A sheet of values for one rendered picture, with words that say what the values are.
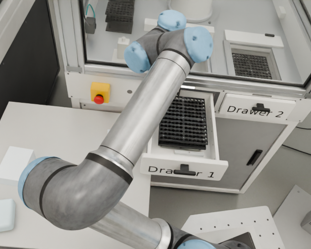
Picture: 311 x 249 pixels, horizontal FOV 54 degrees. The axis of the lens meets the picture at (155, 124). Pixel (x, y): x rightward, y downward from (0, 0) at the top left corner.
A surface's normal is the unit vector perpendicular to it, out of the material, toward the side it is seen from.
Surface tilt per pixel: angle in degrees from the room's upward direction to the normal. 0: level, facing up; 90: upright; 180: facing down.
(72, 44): 90
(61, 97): 0
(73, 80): 90
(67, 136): 0
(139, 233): 57
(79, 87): 90
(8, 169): 0
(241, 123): 90
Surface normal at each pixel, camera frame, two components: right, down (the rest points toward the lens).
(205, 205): 0.11, -0.62
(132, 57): -0.62, 0.58
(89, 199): 0.13, 0.07
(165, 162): -0.04, 0.78
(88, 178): -0.15, -0.37
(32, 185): -0.67, -0.29
